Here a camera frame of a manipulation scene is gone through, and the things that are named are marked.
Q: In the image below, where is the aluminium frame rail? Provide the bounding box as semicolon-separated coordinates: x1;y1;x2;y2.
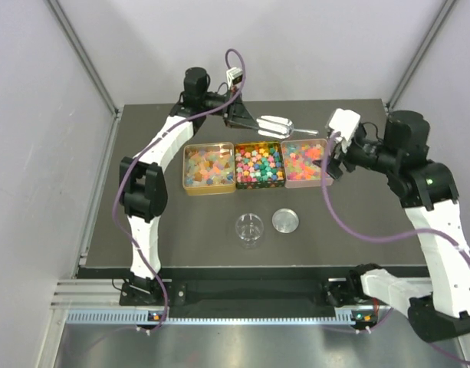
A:
50;278;469;310

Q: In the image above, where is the gold popsicle candy tin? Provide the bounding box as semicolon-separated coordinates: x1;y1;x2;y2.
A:
182;142;235;196

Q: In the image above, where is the grey slotted cable duct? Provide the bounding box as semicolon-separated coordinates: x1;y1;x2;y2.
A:
66;309;377;326

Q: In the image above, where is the silver metal scoop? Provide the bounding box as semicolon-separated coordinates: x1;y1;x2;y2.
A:
255;115;319;140

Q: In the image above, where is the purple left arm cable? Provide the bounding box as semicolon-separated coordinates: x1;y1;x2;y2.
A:
113;48;246;335

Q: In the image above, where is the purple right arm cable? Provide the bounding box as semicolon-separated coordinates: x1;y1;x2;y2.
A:
320;132;470;365

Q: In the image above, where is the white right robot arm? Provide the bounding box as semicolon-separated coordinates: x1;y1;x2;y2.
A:
320;109;470;343

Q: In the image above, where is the dark green star candy tin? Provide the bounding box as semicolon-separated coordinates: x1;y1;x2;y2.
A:
235;141;286;190

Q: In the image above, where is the clear glass jar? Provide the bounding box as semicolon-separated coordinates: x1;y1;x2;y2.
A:
235;213;265;249

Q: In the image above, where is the round silver jar lid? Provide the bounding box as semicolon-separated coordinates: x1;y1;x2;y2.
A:
271;208;299;234

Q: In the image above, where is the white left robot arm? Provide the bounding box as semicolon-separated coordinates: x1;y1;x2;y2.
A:
113;67;255;304

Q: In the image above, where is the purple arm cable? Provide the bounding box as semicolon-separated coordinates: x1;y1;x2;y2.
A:
320;132;470;365
113;48;246;335

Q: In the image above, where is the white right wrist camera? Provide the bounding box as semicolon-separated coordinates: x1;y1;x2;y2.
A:
326;108;361;153

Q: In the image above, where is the pink candy tin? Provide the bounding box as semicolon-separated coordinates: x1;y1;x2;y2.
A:
281;139;327;189

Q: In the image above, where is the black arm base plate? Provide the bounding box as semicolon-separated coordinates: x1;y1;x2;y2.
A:
120;278;367;307

